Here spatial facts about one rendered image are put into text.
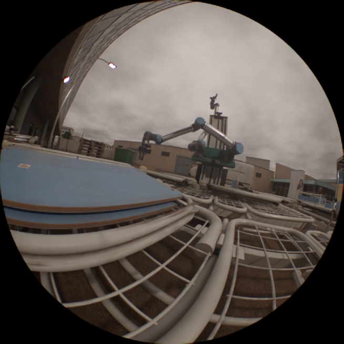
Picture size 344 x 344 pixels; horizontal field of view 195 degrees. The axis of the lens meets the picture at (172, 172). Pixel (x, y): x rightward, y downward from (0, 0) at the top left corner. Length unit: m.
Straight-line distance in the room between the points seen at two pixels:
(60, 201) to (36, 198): 0.05
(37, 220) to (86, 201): 0.10
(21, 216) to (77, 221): 0.11
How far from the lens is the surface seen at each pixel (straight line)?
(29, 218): 0.20
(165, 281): 0.71
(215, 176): 1.69
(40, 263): 0.15
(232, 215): 0.74
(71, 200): 0.18
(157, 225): 0.17
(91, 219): 0.18
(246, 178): 8.77
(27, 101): 6.13
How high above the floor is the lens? 0.62
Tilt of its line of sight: 1 degrees down
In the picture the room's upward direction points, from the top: 12 degrees clockwise
